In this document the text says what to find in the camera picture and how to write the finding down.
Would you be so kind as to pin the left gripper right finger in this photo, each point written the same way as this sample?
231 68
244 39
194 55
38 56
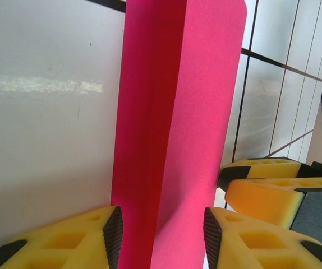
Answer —
262 246

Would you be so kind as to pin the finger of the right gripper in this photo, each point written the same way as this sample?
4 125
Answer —
262 201
262 168

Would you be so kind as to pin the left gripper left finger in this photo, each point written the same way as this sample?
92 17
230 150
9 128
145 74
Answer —
65 243

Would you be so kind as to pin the pink paper sheet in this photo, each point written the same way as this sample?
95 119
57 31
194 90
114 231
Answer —
200 112

